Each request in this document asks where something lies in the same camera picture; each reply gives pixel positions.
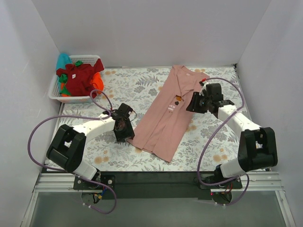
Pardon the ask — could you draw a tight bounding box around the pink printed t-shirt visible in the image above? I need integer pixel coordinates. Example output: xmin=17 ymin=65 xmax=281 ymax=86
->
xmin=129 ymin=65 xmax=208 ymax=162

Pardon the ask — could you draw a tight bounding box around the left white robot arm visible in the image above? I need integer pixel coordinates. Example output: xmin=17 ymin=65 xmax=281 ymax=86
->
xmin=46 ymin=103 xmax=134 ymax=189

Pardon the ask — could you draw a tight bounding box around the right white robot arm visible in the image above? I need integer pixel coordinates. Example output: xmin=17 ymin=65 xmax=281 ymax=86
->
xmin=187 ymin=81 xmax=278 ymax=188

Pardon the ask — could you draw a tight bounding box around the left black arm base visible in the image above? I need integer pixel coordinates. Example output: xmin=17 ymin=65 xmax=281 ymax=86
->
xmin=72 ymin=174 xmax=116 ymax=206

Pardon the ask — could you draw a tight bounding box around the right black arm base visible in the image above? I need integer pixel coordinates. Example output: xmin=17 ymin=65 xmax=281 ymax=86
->
xmin=193 ymin=172 xmax=243 ymax=206

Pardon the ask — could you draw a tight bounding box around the floral table mat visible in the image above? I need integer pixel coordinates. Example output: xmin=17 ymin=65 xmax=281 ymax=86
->
xmin=60 ymin=67 xmax=239 ymax=171

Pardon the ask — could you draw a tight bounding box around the orange t-shirt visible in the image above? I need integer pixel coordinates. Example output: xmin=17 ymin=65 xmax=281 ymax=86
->
xmin=58 ymin=72 xmax=104 ymax=97

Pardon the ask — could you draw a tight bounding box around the dark red t-shirt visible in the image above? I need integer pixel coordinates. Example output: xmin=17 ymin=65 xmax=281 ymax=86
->
xmin=56 ymin=59 xmax=104 ymax=97

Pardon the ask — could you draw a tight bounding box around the white plastic laundry basket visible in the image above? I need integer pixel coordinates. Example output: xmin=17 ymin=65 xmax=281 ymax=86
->
xmin=48 ymin=54 xmax=100 ymax=104

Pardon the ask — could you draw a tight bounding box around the teal t-shirt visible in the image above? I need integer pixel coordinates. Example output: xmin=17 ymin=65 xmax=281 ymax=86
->
xmin=56 ymin=53 xmax=72 ymax=70

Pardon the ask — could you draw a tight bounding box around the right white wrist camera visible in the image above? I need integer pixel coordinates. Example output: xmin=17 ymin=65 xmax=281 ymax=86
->
xmin=199 ymin=79 xmax=208 ymax=96

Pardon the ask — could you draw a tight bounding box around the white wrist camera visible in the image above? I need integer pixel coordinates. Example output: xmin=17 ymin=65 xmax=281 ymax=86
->
xmin=99 ymin=110 xmax=112 ymax=120
xmin=199 ymin=79 xmax=208 ymax=96

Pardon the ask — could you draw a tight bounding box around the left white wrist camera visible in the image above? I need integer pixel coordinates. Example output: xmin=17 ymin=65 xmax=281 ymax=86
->
xmin=99 ymin=110 xmax=112 ymax=120

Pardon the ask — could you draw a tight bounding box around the aluminium frame rail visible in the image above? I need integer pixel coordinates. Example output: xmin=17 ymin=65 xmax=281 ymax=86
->
xmin=35 ymin=171 xmax=283 ymax=196

